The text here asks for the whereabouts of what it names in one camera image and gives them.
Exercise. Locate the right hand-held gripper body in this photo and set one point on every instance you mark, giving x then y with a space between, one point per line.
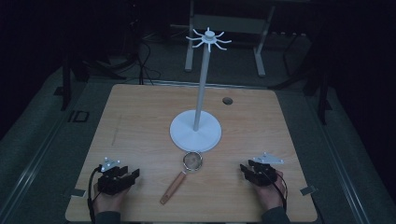
264 174

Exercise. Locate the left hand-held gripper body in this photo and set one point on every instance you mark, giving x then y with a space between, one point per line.
109 183

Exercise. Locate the white hook stand rack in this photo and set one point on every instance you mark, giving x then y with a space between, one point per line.
196 132

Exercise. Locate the person's left hand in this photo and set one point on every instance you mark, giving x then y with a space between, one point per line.
109 201

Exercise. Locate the person's right hand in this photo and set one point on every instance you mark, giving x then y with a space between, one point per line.
269 196

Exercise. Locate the grey tape piece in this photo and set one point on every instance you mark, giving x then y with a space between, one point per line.
78 192
308 190

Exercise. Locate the dark metal stand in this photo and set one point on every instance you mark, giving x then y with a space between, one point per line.
323 93
66 81

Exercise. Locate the white metal table frame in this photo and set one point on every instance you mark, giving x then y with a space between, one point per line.
260 59

